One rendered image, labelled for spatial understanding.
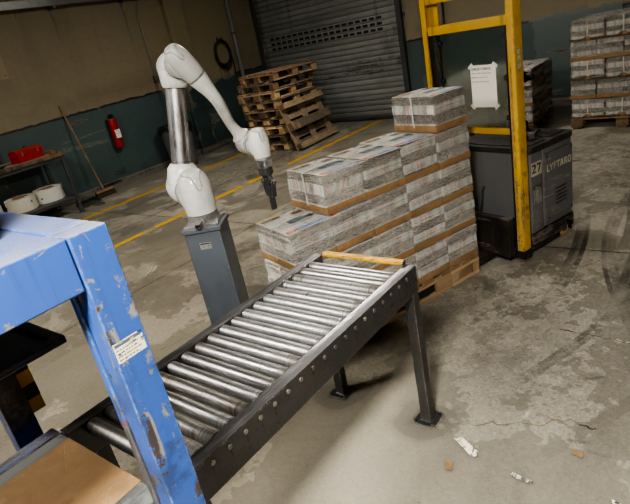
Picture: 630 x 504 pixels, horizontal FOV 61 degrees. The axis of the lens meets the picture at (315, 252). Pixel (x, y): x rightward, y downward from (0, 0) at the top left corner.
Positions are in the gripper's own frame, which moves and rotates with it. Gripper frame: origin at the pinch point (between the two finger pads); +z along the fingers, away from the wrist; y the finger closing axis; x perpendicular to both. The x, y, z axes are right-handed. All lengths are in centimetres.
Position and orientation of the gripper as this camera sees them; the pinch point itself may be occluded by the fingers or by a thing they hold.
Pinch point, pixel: (273, 203)
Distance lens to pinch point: 298.4
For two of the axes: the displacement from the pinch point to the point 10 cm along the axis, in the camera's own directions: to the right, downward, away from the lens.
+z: 1.9, 9.1, 3.7
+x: -8.1, 3.6, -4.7
